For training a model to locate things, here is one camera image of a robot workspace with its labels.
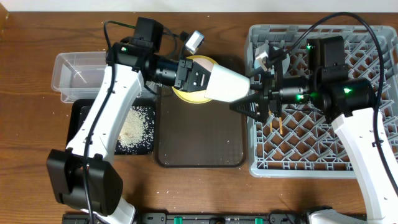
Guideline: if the white paper cup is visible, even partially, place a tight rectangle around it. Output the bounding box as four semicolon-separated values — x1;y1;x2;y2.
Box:
204;65;251;103

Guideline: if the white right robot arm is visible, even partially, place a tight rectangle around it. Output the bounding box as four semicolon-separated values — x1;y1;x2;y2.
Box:
230;68;397;223

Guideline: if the grey dishwasher rack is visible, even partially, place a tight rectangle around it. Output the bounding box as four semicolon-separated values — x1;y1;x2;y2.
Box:
244;24;397;179

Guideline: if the yellow plate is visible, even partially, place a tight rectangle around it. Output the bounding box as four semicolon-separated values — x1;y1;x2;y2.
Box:
172;55;215;104

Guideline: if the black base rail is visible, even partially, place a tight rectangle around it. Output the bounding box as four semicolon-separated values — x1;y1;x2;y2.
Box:
62;208;312;224

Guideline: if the pile of rice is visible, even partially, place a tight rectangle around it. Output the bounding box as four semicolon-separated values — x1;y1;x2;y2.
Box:
116;106;155;155

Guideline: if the black tray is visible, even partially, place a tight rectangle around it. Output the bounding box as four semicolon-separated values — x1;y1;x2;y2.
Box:
66;98;156;155

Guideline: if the light blue bowl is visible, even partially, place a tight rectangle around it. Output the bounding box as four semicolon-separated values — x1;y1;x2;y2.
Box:
253;47;290;74

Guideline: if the clear plastic bin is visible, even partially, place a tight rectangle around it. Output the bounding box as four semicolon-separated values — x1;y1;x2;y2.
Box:
52;52;107;103

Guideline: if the brown serving tray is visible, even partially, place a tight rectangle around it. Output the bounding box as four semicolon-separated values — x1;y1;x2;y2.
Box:
154;54;248;169

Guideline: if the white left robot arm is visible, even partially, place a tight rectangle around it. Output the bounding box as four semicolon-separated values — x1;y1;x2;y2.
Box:
47;42;211;223

